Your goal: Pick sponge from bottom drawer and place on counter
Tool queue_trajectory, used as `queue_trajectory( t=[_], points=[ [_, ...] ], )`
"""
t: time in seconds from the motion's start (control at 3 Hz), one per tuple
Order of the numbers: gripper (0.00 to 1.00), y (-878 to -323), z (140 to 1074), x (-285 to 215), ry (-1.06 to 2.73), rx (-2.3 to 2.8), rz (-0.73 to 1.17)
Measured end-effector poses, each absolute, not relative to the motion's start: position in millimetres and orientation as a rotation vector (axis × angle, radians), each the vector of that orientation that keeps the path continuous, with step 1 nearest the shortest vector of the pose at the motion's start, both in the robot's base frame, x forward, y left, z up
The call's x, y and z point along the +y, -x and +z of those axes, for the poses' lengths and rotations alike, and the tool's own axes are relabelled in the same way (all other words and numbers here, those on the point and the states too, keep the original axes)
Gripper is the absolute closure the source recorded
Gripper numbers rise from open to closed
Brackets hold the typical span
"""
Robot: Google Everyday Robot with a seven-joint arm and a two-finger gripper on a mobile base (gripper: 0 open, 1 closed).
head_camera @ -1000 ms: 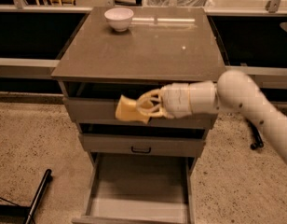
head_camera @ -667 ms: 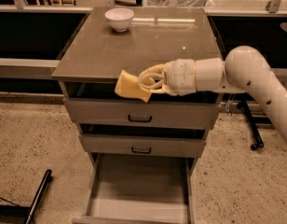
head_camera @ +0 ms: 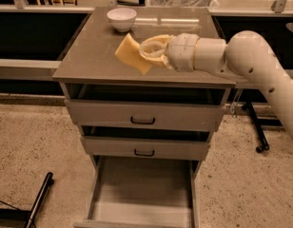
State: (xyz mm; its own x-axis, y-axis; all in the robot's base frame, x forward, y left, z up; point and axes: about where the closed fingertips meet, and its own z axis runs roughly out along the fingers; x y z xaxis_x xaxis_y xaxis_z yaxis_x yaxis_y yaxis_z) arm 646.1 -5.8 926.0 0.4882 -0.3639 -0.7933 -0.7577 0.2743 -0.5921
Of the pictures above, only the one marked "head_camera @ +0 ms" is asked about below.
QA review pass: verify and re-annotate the yellow sponge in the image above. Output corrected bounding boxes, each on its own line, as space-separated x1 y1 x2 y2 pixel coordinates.
115 33 152 75

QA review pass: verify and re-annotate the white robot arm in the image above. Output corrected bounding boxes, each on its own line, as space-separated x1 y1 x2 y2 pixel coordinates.
139 30 293 140

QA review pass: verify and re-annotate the white ceramic bowl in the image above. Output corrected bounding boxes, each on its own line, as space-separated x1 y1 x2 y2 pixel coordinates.
107 8 137 32

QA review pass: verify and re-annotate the grey drawer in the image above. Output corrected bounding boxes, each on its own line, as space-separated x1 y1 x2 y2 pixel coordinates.
73 157 199 228
81 126 211 161
64 85 227 133

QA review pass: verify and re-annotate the black top drawer handle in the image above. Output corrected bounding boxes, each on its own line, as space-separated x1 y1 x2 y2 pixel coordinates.
130 117 156 124

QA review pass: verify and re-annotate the black drawer handle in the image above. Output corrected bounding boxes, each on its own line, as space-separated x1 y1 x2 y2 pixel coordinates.
134 149 155 157
130 117 156 124

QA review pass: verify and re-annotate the grey drawer cabinet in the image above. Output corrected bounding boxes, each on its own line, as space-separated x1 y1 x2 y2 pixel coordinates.
54 8 235 228

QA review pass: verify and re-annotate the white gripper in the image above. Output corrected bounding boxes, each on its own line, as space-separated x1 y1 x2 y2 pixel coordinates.
139 33 200 72

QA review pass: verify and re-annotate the grey metal rail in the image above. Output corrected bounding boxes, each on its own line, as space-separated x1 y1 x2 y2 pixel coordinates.
0 58 293 91

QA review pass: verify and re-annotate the black stand leg right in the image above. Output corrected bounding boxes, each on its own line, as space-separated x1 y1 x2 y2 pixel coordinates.
242 101 270 153

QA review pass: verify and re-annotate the grey top drawer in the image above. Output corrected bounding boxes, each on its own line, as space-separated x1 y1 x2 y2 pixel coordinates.
64 85 227 133

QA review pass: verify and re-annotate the grey middle drawer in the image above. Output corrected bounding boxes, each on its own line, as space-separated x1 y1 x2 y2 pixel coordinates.
81 126 211 161

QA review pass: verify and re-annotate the grey bottom drawer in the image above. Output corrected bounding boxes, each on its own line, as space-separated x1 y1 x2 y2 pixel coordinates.
73 157 199 228

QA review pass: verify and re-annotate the black middle drawer handle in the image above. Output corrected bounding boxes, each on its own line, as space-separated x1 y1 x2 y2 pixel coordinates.
134 149 155 157

